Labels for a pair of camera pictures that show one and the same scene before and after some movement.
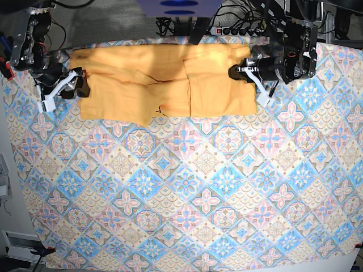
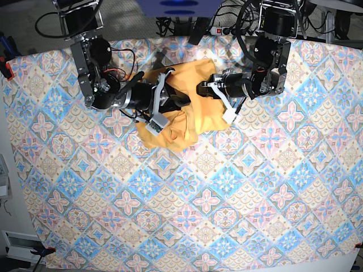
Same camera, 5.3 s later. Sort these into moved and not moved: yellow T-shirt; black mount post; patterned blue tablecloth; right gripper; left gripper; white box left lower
Moved: yellow T-shirt; right gripper; left gripper
Not moved: black mount post; white box left lower; patterned blue tablecloth
